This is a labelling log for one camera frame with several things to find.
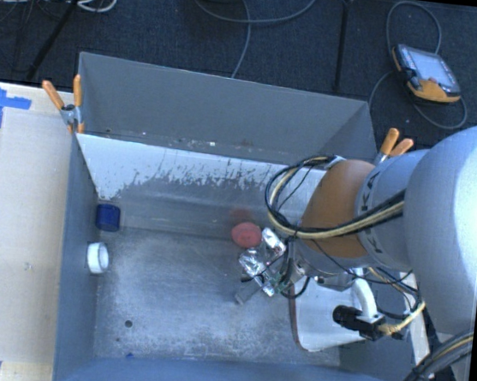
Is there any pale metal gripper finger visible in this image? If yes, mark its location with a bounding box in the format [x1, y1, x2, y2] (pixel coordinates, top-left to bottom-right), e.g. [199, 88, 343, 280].
[259, 226, 289, 258]
[232, 247, 270, 308]

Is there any red round toy fruit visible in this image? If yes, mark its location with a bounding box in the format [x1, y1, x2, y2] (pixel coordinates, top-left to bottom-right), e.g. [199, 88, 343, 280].
[230, 220, 265, 250]

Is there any white sheet with brown edge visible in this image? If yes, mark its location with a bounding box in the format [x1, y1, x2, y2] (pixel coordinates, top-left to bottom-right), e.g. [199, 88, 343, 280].
[282, 284, 373, 360]

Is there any grey metal bin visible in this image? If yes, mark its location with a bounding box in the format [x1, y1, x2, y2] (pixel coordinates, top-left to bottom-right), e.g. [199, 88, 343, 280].
[39, 51, 450, 381]

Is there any dark blue cup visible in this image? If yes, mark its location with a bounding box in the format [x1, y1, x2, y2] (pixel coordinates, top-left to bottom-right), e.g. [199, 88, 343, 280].
[94, 203, 123, 234]

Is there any pale flat board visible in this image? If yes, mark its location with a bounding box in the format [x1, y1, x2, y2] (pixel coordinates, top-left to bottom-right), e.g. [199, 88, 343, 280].
[0, 106, 86, 374]

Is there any black cylinder on white bracket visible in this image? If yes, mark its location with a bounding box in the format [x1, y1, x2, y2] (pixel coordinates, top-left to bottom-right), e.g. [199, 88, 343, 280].
[330, 277, 415, 347]

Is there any white ring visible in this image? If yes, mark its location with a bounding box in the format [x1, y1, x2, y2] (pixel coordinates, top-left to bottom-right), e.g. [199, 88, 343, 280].
[83, 240, 112, 276]

